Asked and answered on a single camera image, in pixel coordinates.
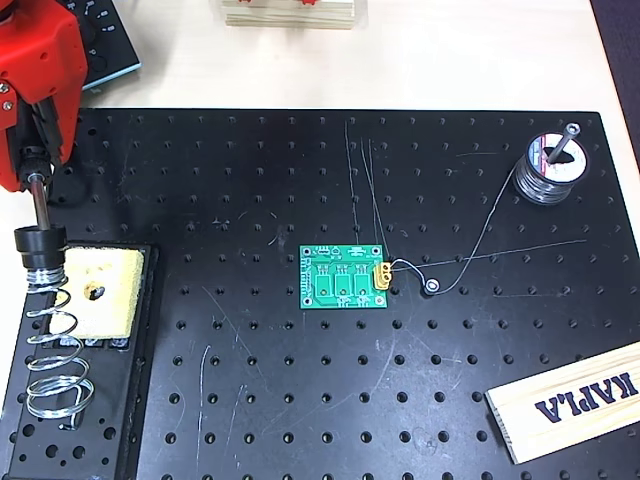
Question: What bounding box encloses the teal Weller soldering station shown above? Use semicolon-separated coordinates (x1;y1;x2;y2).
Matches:
59;0;142;94

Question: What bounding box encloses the green circuit board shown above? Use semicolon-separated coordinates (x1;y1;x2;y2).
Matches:
298;243;390;310

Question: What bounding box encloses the steel bolt through spool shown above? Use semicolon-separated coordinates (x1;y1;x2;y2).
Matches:
547;122;582;166

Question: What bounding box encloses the black stand with spring holder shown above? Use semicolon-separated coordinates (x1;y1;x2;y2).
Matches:
0;225;166;480

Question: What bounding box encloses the yellow power connector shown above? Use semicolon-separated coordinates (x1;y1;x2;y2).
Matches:
371;260;396;293

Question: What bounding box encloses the yellow cleaning sponge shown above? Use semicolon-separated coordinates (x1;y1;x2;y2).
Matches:
58;244;147;342

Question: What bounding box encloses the black perforated breadboard plate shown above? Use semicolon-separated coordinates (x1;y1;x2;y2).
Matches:
0;107;640;480

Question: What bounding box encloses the black soldering iron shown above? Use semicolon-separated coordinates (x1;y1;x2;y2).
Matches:
18;143;56;232

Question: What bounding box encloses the wooden plank with Kapla print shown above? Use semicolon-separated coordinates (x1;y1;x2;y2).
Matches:
484;342;640;465

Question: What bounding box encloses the solder wire spool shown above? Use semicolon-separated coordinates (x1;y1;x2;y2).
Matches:
512;130;591;206

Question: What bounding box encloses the thin solder wire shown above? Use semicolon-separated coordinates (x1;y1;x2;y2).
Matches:
387;167;519;296

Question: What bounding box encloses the wooden block stack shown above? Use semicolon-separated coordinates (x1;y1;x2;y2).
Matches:
219;0;359;32

